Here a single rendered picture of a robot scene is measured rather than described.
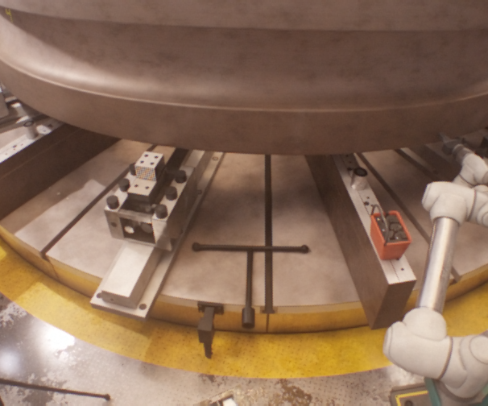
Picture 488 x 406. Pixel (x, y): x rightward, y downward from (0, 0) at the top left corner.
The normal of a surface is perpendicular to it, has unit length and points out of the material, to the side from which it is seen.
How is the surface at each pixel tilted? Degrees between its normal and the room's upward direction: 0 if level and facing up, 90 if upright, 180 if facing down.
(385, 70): 82
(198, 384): 0
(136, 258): 0
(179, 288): 0
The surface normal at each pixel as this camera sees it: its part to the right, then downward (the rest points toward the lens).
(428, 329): -0.09, -0.54
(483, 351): 0.11, -0.71
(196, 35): -0.18, 0.67
